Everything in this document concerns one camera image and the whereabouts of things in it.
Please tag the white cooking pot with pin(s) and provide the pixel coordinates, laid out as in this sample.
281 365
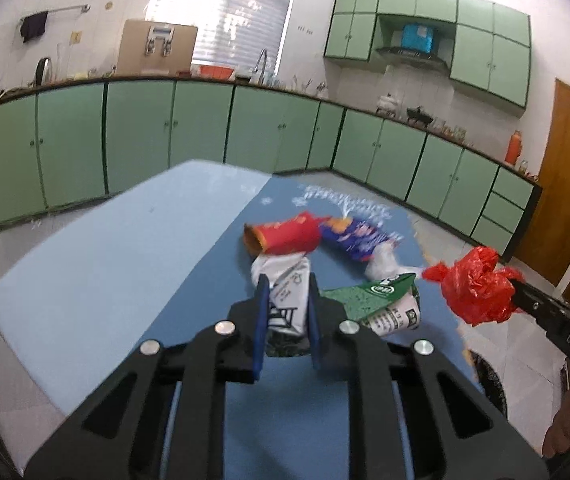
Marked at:
387 104

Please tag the red plastic basin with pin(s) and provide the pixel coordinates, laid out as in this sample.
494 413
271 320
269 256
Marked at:
216 72

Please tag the red thermos flask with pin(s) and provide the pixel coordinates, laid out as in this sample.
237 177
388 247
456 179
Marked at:
514 147

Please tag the black trash bag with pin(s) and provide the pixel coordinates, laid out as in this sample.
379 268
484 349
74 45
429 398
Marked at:
490 380

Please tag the white window blind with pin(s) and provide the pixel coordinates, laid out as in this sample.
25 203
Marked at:
225 10

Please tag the blue box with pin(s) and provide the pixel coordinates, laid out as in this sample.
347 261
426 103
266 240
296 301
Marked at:
417 37

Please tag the black range hood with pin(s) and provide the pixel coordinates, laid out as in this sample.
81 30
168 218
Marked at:
412 55

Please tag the black wok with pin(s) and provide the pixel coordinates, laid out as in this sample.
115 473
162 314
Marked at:
420 116

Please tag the steel electric kettle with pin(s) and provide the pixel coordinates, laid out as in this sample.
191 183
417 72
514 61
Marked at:
42 71

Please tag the green wall cabinets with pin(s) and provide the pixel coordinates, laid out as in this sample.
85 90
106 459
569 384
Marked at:
485 55

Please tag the green and white drink carton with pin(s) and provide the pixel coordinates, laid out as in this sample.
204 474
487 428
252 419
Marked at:
390 310

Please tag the white printed packet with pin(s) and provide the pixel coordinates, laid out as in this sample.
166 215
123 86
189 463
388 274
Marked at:
285 280

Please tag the brown water purifier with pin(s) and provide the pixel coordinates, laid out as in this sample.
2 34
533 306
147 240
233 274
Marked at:
132 47

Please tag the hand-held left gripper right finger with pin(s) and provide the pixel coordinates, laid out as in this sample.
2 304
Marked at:
314 335

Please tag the blue patterned table mat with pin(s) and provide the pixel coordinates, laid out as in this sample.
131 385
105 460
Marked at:
290 410

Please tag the metal towel bar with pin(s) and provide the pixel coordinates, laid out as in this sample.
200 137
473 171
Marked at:
67 9

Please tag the light blue table cover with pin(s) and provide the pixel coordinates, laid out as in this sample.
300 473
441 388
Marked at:
130 260

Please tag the red plastic bag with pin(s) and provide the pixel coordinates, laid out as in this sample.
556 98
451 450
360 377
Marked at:
475 285

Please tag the chrome sink faucet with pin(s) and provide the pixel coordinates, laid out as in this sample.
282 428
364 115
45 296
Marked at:
263 67

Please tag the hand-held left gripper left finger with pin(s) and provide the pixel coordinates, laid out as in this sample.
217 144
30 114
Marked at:
260 330

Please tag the blue snack packet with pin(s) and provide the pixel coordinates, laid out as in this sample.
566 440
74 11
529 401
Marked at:
350 237

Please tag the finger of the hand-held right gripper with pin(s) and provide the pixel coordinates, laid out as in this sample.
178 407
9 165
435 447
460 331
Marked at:
535 305

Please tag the green base cabinets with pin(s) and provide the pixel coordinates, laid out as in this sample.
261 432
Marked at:
135 130

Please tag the dark hanging towel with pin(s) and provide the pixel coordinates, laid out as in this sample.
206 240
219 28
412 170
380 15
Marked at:
33 27

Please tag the person's right hand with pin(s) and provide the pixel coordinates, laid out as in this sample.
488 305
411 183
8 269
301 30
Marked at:
565 420

